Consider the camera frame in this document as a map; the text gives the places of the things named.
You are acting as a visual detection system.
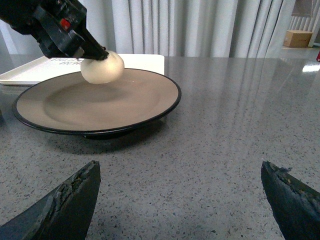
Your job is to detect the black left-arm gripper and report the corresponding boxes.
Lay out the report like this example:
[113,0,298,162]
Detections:
[0,0,109,61]

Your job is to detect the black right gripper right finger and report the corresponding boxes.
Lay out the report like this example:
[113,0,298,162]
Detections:
[261,161,320,240]

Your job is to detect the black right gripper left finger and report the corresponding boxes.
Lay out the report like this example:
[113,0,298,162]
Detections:
[0,161,101,240]

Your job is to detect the white steamed bun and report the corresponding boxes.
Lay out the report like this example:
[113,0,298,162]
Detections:
[80,51,125,84]

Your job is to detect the tan plate with black rim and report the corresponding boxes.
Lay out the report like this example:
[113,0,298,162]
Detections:
[12,68,182,138]

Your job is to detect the grey pleated curtain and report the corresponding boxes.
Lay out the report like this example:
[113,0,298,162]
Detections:
[0,0,297,59]

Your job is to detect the red object at edge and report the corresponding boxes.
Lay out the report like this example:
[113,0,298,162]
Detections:
[316,51,320,62]

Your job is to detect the brown cardboard box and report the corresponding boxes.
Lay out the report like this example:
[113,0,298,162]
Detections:
[283,30,313,48]

